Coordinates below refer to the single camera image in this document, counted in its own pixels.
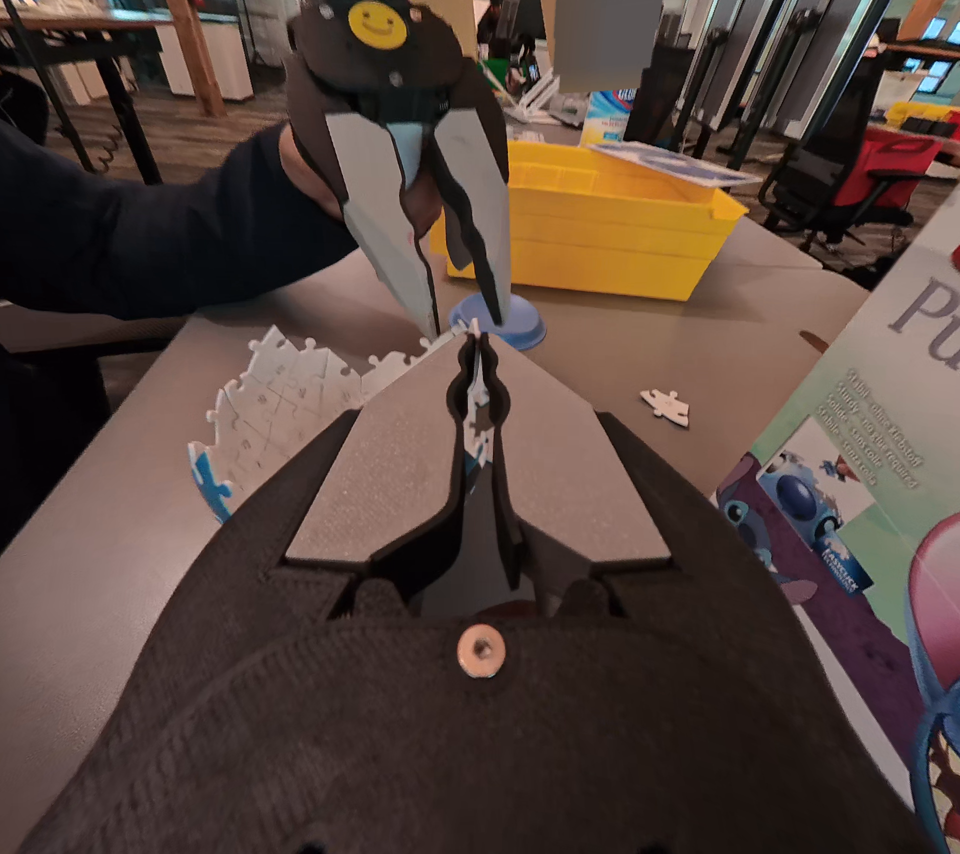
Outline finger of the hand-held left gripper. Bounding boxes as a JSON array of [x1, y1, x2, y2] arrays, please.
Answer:
[[429, 107, 515, 329], [324, 113, 444, 341]]

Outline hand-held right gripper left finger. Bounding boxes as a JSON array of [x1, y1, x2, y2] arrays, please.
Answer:
[[283, 332, 481, 604]]

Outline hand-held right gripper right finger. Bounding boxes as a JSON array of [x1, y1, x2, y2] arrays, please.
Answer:
[[480, 332, 674, 619]]

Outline white and blue puzzle piece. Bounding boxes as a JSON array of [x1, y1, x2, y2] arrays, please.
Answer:
[[461, 317, 498, 488]]

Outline partly built white puzzle ball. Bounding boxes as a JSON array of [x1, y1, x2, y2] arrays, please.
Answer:
[[187, 317, 481, 525]]

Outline person's left forearm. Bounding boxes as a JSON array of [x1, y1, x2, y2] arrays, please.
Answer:
[[0, 119, 361, 323]]

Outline loose white puzzle piece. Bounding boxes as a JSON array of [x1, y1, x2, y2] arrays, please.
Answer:
[[639, 387, 691, 429]]

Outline blue puzzle ball stand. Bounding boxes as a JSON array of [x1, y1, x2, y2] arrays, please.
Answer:
[[448, 291, 547, 350]]

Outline cartoon printed puzzle box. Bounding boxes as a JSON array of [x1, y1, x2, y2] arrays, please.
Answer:
[[708, 194, 960, 854]]

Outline person's left hand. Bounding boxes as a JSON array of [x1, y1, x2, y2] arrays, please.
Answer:
[[279, 122, 445, 244]]

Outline white folding stand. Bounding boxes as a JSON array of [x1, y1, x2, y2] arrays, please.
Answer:
[[506, 72, 582, 120]]

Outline yellow plastic bin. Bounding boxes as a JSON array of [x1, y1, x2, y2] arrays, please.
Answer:
[[429, 140, 749, 302]]

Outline disinfectant wipes canister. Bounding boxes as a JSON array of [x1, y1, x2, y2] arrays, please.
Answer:
[[581, 89, 639, 146]]

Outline white cabinet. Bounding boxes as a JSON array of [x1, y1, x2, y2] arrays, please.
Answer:
[[157, 20, 255, 101]]

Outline blue printed sheet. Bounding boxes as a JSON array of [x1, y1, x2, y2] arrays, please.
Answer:
[[588, 140, 762, 189]]

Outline black-legged wooden desk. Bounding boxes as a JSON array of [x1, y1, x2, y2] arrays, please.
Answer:
[[0, 6, 177, 188]]

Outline black office chair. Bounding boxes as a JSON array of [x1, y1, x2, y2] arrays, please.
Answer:
[[757, 55, 939, 255]]

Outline grey partition panels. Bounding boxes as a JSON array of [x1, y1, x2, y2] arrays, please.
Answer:
[[675, 0, 939, 143]]

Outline wooden post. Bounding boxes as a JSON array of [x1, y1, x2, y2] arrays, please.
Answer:
[[135, 0, 228, 118]]

